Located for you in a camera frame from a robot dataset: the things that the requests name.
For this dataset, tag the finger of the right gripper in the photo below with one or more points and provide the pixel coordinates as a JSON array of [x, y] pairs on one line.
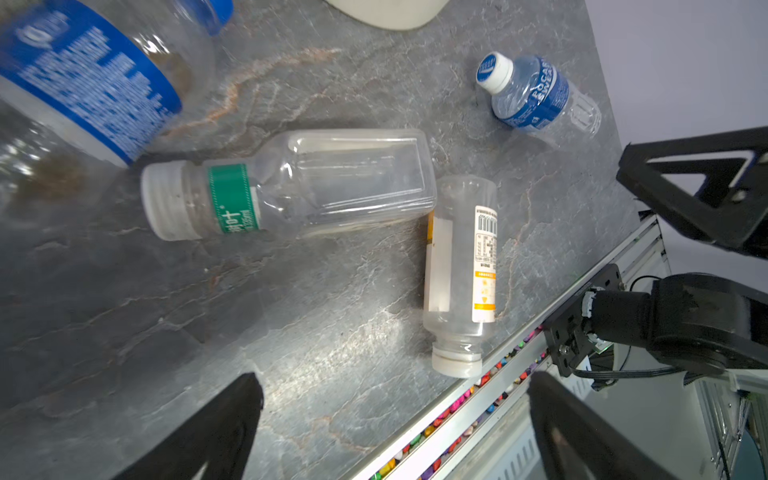
[[710, 188]]

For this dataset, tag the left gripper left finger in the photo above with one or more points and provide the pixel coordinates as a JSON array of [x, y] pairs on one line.
[[214, 443]]

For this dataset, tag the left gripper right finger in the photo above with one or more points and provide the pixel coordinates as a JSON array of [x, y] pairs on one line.
[[576, 443]]

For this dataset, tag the blue label bottle white cap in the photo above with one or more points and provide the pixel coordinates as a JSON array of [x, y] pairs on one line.
[[531, 95]]

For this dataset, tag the clear bottle yellow white label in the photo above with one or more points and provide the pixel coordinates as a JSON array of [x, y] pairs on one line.
[[461, 275]]

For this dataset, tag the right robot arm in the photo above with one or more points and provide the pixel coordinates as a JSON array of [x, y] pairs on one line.
[[699, 324]]

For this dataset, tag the white plastic waste bin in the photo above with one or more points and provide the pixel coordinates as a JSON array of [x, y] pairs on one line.
[[395, 15]]

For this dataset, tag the clear bottle green neck label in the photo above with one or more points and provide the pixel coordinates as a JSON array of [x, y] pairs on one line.
[[299, 183]]

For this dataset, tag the clear bottle blue label cap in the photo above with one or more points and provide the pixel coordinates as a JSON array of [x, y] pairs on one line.
[[87, 86]]

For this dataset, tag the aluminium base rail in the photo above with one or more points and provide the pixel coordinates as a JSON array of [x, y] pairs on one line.
[[483, 430]]

